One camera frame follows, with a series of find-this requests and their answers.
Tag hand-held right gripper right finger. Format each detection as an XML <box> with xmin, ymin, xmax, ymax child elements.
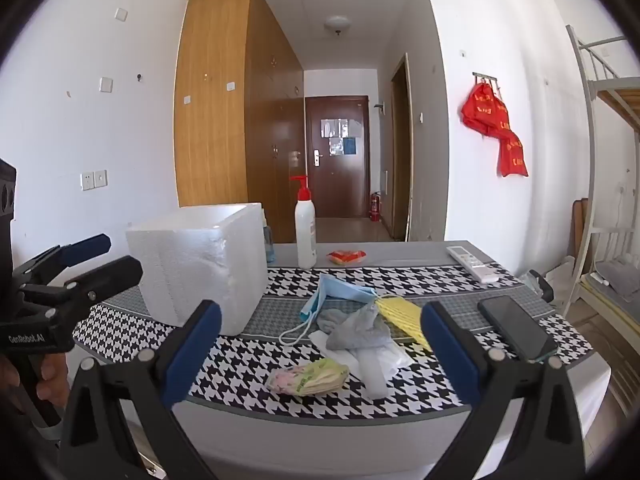
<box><xmin>420</xmin><ymin>302</ymin><xmax>586</xmax><ymax>480</ymax></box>

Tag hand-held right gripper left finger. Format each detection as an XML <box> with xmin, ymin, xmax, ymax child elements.
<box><xmin>59</xmin><ymin>300</ymin><xmax>223</xmax><ymax>480</ymax></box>

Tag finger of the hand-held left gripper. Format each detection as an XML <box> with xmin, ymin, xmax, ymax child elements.
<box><xmin>20</xmin><ymin>256</ymin><xmax>144</xmax><ymax>318</ymax></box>
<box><xmin>11</xmin><ymin>233</ymin><xmax>112</xmax><ymax>291</ymax></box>

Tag white face mask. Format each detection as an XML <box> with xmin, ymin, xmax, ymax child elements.
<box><xmin>307</xmin><ymin>329</ymin><xmax>416</xmax><ymax>376</ymax></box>

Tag yellow cloth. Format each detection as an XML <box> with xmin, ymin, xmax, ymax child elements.
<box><xmin>374</xmin><ymin>296</ymin><xmax>433</xmax><ymax>353</ymax></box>

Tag white foam box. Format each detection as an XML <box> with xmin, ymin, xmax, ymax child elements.
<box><xmin>125</xmin><ymin>202</ymin><xmax>268</xmax><ymax>337</ymax></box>

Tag grey sock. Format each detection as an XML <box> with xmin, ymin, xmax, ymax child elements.
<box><xmin>317</xmin><ymin>302</ymin><xmax>393</xmax><ymax>351</ymax></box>

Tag pink green tissue packet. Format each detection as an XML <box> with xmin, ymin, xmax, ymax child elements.
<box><xmin>265</xmin><ymin>358</ymin><xmax>350</xmax><ymax>397</ymax></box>

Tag blue face mask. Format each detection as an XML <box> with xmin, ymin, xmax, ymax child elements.
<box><xmin>279</xmin><ymin>274</ymin><xmax>378</xmax><ymax>346</ymax></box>

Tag person's left hand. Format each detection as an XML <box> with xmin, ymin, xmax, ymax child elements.
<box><xmin>0</xmin><ymin>355</ymin><xmax>71</xmax><ymax>411</ymax></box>

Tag black smartphone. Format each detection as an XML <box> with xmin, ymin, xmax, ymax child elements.
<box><xmin>477</xmin><ymin>295</ymin><xmax>558</xmax><ymax>362</ymax></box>

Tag white remote control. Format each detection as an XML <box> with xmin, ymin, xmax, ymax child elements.
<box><xmin>446</xmin><ymin>245</ymin><xmax>500</xmax><ymax>283</ymax></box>

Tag black and clear item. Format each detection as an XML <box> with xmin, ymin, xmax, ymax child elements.
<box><xmin>525</xmin><ymin>270</ymin><xmax>553</xmax><ymax>303</ymax></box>

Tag clear plastic water bottle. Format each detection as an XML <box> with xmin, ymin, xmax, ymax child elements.
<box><xmin>262</xmin><ymin>210</ymin><xmax>277</xmax><ymax>265</ymax></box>

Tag red snack packet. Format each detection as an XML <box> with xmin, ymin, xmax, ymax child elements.
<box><xmin>326</xmin><ymin>249</ymin><xmax>368</xmax><ymax>266</ymax></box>

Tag white red pump bottle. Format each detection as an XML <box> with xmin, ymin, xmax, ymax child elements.
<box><xmin>290</xmin><ymin>175</ymin><xmax>317</xmax><ymax>270</ymax></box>

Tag brown wooden boards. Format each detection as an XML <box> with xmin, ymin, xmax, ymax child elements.
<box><xmin>570</xmin><ymin>199</ymin><xmax>588</xmax><ymax>311</ymax></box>

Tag wooden wardrobe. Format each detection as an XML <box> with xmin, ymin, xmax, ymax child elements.
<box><xmin>173</xmin><ymin>0</ymin><xmax>306</xmax><ymax>243</ymax></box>

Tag grey pillow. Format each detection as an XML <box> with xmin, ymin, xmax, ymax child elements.
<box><xmin>597</xmin><ymin>260</ymin><xmax>640</xmax><ymax>301</ymax></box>

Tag dark brown door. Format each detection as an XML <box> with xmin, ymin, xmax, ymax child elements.
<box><xmin>305</xmin><ymin>95</ymin><xmax>371</xmax><ymax>219</ymax></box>

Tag brown side door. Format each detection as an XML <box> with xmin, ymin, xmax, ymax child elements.
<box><xmin>390</xmin><ymin>52</ymin><xmax>413</xmax><ymax>242</ymax></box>

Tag red bag yellow print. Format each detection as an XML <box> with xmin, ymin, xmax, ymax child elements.
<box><xmin>461</xmin><ymin>80</ymin><xmax>511</xmax><ymax>138</ymax></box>
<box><xmin>497</xmin><ymin>130</ymin><xmax>529</xmax><ymax>178</ymax></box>

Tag white metal bunk bed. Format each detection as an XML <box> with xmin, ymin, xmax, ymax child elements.
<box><xmin>565</xmin><ymin>25</ymin><xmax>640</xmax><ymax>396</ymax></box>

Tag papers on door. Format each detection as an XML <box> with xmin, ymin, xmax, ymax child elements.
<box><xmin>320</xmin><ymin>117</ymin><xmax>358</xmax><ymax>156</ymax></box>

